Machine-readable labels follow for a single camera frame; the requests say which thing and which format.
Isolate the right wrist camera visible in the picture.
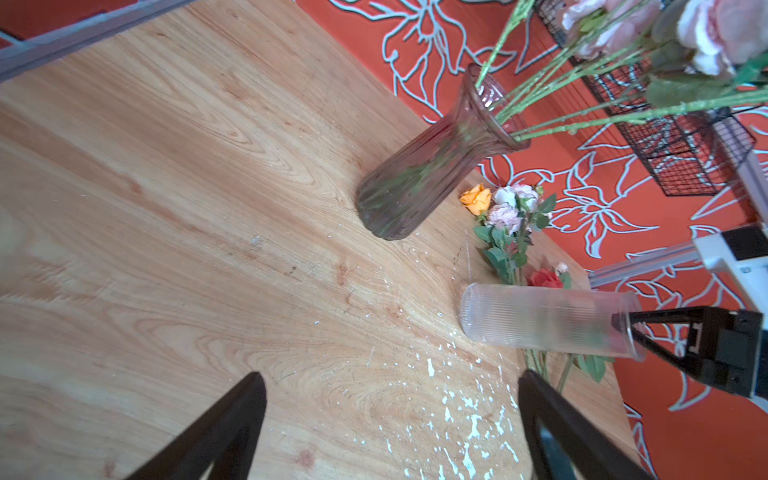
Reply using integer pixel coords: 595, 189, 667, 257
693, 223, 767, 315

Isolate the pink peony stem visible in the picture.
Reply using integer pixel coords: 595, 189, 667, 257
489, 1, 663, 123

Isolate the red rose stem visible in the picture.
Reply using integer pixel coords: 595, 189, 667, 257
527, 262, 572, 289

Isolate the orange flower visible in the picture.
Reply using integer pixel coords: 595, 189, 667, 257
459, 184, 493, 217

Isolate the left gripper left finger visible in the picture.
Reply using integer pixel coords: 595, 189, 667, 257
129, 372, 267, 479

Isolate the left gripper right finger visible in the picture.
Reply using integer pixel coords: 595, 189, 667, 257
518, 370, 651, 479

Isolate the clear glass vase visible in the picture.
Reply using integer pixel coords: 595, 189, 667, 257
459, 283, 646, 362

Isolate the small pink flower bunch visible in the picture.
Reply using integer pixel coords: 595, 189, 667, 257
472, 182, 616, 385

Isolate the black wire wall basket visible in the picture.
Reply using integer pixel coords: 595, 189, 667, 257
533, 0, 757, 198

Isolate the dark smoked glass vase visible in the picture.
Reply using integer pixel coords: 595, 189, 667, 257
355, 63, 531, 241

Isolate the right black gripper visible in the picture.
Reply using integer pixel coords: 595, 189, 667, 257
611, 306, 763, 398

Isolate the pink rose bunch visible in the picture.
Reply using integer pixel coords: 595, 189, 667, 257
513, 1, 767, 142

